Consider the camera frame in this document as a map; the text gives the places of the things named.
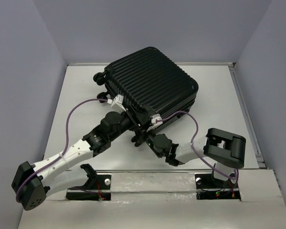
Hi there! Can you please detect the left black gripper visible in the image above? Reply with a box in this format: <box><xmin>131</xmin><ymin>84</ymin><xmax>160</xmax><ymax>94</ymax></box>
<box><xmin>109</xmin><ymin>104</ymin><xmax>151</xmax><ymax>142</ymax></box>

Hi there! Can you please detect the black hard-shell suitcase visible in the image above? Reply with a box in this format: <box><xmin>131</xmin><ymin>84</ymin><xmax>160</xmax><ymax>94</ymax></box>
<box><xmin>93</xmin><ymin>47</ymin><xmax>199</xmax><ymax>118</ymax></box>

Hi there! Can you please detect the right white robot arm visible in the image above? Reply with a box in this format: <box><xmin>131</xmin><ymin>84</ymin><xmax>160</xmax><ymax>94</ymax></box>
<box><xmin>132</xmin><ymin>128</ymin><xmax>246</xmax><ymax>187</ymax></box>

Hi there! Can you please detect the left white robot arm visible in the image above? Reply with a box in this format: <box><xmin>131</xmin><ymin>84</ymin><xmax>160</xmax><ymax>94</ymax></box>
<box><xmin>11</xmin><ymin>110</ymin><xmax>150</xmax><ymax>211</ymax></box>

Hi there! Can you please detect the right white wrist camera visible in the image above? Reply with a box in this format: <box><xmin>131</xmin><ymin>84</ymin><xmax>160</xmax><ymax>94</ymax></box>
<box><xmin>147</xmin><ymin>114</ymin><xmax>163</xmax><ymax>132</ymax></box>

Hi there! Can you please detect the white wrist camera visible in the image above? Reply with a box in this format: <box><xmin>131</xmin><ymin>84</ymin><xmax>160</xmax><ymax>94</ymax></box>
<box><xmin>147</xmin><ymin>114</ymin><xmax>163</xmax><ymax>132</ymax></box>
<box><xmin>111</xmin><ymin>94</ymin><xmax>126</xmax><ymax>113</ymax></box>

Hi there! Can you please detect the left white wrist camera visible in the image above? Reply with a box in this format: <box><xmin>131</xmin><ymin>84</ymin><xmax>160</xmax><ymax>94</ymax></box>
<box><xmin>111</xmin><ymin>94</ymin><xmax>126</xmax><ymax>113</ymax></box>

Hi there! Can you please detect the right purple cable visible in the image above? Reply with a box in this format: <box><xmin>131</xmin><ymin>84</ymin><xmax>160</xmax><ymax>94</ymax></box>
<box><xmin>154</xmin><ymin>110</ymin><xmax>239</xmax><ymax>181</ymax></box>

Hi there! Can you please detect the purple cable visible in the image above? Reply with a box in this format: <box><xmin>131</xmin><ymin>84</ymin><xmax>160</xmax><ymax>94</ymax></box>
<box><xmin>15</xmin><ymin>98</ymin><xmax>114</xmax><ymax>203</ymax></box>
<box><xmin>154</xmin><ymin>110</ymin><xmax>239</xmax><ymax>181</ymax></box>

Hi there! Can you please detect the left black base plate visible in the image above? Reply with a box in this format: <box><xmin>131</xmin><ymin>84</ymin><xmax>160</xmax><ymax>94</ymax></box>
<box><xmin>66</xmin><ymin>173</ymin><xmax>112</xmax><ymax>201</ymax></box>

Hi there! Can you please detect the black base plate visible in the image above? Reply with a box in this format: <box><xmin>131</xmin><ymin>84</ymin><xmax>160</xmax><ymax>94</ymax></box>
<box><xmin>195</xmin><ymin>173</ymin><xmax>241</xmax><ymax>200</ymax></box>
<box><xmin>66</xmin><ymin>173</ymin><xmax>112</xmax><ymax>201</ymax></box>

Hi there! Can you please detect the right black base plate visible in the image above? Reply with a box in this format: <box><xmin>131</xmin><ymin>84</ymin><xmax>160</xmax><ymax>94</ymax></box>
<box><xmin>195</xmin><ymin>173</ymin><xmax>241</xmax><ymax>200</ymax></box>

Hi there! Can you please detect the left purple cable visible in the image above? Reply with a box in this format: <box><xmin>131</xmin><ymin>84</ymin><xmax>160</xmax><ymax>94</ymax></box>
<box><xmin>15</xmin><ymin>98</ymin><xmax>114</xmax><ymax>203</ymax></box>

